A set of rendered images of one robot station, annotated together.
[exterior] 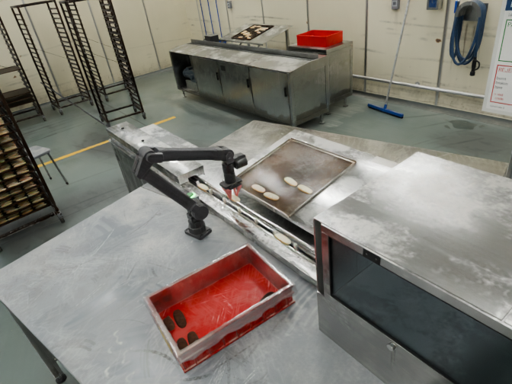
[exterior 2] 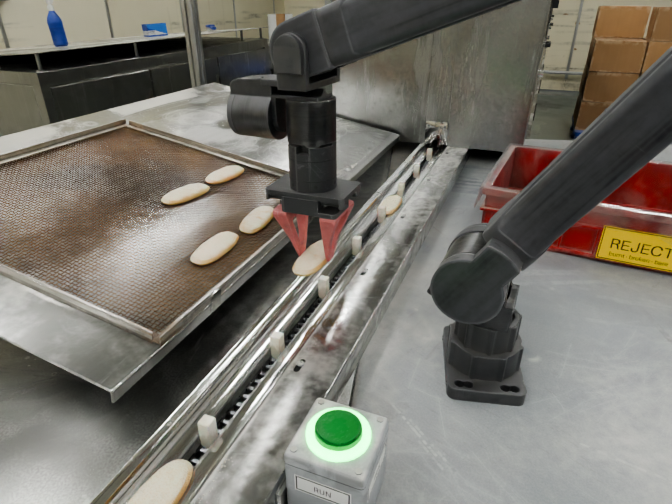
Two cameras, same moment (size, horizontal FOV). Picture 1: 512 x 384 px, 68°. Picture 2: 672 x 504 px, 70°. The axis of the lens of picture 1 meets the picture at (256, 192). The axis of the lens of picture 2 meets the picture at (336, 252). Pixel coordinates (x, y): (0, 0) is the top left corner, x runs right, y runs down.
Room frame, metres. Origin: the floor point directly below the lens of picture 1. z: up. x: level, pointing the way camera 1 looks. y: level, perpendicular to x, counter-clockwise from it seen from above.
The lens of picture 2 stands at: (1.94, 0.60, 1.22)
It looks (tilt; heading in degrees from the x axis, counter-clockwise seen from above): 28 degrees down; 236
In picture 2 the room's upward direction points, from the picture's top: straight up
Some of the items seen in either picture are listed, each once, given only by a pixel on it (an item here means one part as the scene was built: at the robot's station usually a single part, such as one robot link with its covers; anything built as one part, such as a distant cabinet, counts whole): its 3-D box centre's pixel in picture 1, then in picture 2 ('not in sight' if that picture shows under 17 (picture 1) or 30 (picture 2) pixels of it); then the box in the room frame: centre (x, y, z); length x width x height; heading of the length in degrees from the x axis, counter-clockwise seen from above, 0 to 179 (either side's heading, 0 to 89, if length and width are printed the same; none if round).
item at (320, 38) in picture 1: (319, 38); not in sight; (5.26, -1.13, 0.94); 0.51 x 0.36 x 0.13; 38
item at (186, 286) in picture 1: (220, 299); (620, 203); (1.02, 0.19, 0.88); 0.49 x 0.34 x 0.10; 119
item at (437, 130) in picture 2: not in sight; (436, 132); (0.99, -0.33, 0.90); 0.06 x 0.01 x 0.06; 124
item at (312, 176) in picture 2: (229, 177); (312, 170); (1.65, 0.12, 1.04); 0.10 x 0.07 x 0.07; 124
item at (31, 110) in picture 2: not in sight; (130, 121); (1.28, -2.73, 0.51); 1.93 x 1.05 x 1.02; 34
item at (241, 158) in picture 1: (233, 158); (277, 87); (1.68, 0.08, 1.13); 0.11 x 0.09 x 0.12; 120
